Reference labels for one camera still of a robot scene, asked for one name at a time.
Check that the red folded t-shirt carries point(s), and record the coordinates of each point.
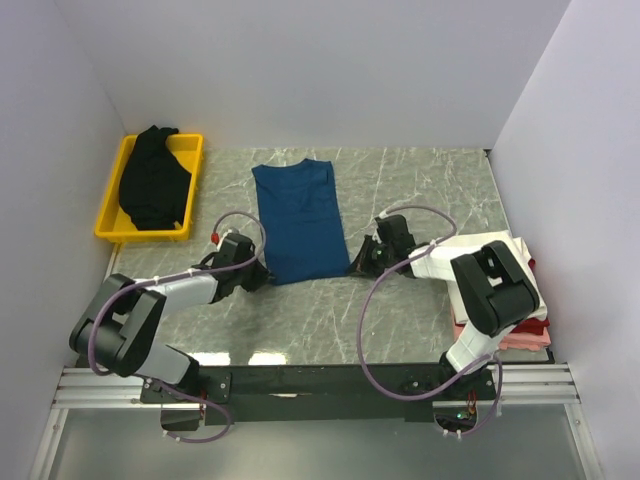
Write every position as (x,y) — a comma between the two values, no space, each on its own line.
(533,326)

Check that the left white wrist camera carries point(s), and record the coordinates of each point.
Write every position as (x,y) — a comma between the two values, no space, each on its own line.
(217,238)

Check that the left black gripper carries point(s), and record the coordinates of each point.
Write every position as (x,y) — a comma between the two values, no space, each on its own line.
(261,277)

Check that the black t-shirt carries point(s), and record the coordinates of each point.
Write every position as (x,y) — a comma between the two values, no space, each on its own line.
(154,186)

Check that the black base beam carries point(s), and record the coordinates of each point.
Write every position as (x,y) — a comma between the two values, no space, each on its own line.
(330,392)

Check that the blue printed t-shirt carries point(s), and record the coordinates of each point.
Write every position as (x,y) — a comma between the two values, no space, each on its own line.
(299,210)

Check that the yellow plastic bin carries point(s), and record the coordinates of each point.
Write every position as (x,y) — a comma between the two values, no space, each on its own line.
(114,225)

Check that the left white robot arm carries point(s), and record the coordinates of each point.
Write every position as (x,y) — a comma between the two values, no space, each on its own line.
(126,314)

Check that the aluminium rail frame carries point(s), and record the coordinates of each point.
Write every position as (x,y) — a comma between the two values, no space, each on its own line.
(237,336)

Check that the white folded t-shirt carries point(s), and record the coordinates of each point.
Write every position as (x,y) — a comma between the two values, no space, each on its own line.
(472,242)

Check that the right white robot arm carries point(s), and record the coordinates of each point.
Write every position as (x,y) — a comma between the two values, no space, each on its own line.
(491,286)

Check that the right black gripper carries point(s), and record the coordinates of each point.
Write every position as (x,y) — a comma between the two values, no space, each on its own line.
(360,266)

